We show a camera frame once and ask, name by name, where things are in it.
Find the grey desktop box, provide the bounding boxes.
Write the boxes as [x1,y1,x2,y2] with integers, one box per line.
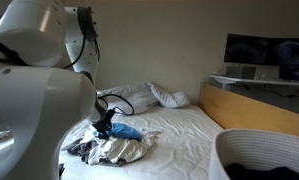
[225,65,257,80]

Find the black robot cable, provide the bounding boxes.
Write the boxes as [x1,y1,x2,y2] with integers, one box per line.
[0,6,136,117]

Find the small white desk device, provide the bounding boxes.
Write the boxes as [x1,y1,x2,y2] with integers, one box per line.
[213,69,227,77]

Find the black wide monitor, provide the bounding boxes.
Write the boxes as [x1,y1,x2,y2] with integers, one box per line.
[223,33,299,83]

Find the white and blue clothes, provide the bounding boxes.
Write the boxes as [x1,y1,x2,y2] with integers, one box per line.
[80,126,162,165]

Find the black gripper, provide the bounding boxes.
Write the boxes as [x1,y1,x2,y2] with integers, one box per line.
[92,108,117,134]

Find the small white pillow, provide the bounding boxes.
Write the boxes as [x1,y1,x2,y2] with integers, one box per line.
[146,81,191,109]

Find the white desk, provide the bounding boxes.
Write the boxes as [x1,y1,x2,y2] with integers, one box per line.
[209,73,299,89]

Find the grey shirt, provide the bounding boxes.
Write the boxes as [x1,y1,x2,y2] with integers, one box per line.
[61,137,130,168]

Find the blue shirt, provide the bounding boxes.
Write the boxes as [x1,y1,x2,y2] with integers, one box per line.
[107,122,143,141]

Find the white bed sheet mattress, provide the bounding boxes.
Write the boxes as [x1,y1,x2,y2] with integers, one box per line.
[58,104,225,180]

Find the wooden bed frame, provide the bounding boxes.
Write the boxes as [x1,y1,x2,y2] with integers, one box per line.
[198,82,299,139]

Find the large white pillow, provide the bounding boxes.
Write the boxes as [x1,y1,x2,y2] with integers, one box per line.
[97,83,160,116]

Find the dark clothes in basket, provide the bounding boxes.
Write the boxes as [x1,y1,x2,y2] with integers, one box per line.
[224,163,299,180]

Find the white woven basket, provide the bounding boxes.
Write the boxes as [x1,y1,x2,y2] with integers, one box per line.
[208,128,299,180]

